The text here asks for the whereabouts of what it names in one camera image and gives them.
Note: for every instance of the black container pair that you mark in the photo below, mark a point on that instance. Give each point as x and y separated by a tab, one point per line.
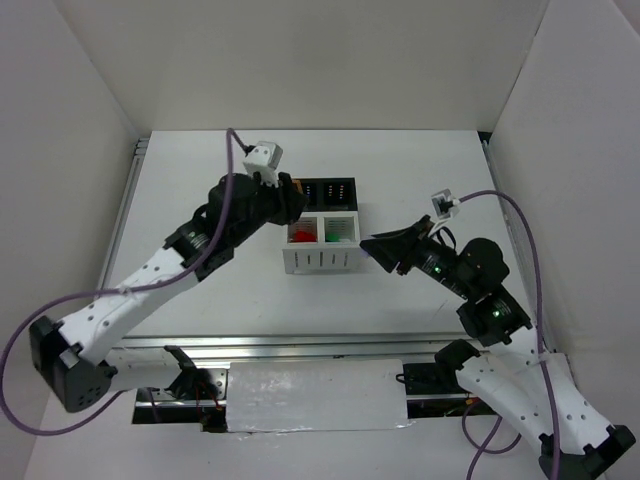
329	194

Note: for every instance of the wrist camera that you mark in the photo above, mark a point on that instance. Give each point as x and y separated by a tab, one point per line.
264	159
446	206

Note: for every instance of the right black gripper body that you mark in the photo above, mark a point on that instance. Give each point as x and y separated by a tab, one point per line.
409	249

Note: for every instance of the white foam cover panel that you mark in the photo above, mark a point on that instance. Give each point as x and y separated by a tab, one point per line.
325	395

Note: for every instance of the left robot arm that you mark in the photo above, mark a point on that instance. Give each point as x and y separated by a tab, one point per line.
70	353

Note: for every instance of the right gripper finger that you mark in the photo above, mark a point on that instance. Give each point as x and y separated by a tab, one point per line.
393	254
393	241

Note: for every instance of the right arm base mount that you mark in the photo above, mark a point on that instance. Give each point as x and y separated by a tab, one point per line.
432	394

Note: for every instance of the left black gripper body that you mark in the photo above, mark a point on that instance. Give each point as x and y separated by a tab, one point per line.
282	198

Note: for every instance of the red ridged lego brick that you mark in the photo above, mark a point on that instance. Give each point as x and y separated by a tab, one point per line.
301	236

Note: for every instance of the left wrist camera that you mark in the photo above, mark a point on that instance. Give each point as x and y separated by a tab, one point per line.
264	159

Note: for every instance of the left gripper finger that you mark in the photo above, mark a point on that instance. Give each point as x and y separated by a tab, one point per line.
292	210
288	188

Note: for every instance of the aluminium rail frame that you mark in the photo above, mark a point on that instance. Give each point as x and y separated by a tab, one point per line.
253	301

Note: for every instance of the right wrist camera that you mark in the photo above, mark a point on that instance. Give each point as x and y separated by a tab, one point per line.
446	206

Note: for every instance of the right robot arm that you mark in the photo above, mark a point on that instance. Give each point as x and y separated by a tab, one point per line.
501	362

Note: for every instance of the white container pair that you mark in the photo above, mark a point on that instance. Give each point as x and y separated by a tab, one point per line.
323	257

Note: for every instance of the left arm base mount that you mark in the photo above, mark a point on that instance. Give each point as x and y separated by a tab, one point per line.
195	384

